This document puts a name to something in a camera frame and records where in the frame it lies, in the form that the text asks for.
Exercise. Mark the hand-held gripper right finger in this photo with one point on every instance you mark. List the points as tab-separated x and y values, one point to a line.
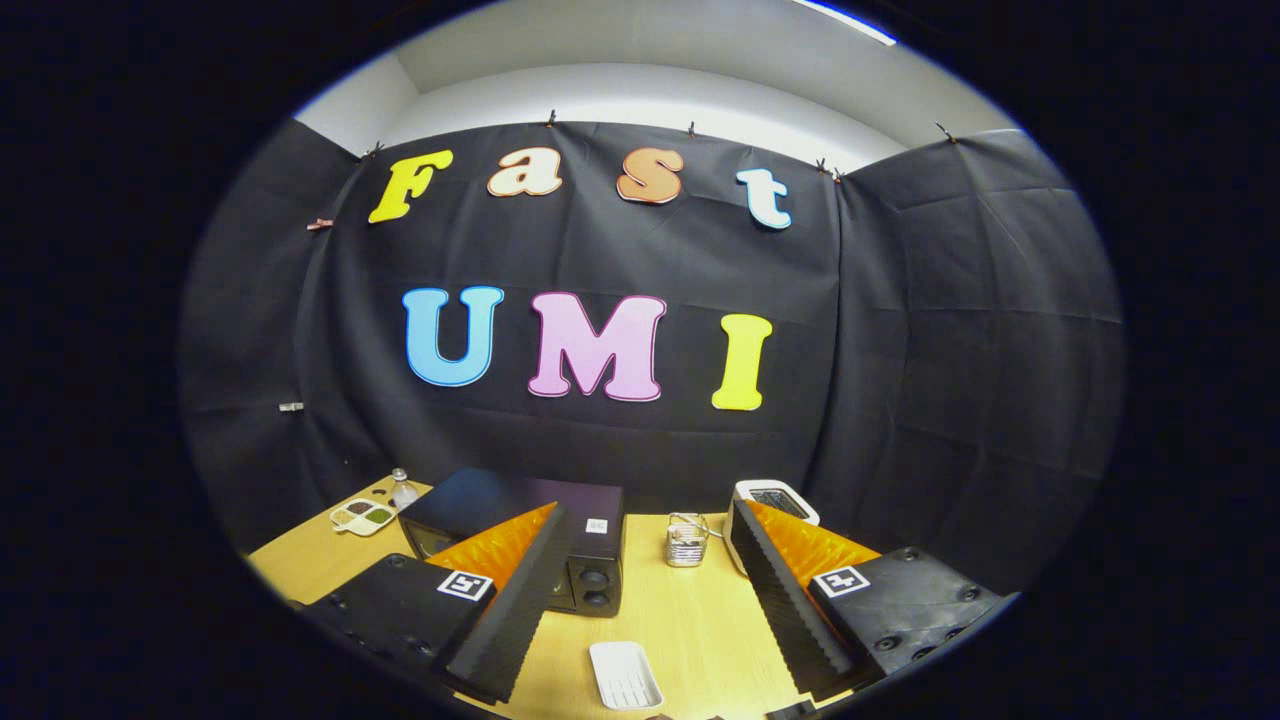
775	610

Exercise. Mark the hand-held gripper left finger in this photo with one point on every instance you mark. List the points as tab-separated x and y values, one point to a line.
520	610

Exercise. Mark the black toaster oven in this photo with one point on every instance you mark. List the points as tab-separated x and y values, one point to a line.
560	500

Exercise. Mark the white slot toaster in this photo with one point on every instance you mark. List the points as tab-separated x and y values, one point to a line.
780	497

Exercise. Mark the white ridged dish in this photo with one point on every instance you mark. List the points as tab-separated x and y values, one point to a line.
625	675

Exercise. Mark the clear plastic bottle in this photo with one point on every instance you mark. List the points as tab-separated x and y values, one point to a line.
403	492

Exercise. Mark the divided seasoning dish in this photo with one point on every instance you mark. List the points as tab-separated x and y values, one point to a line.
362	517

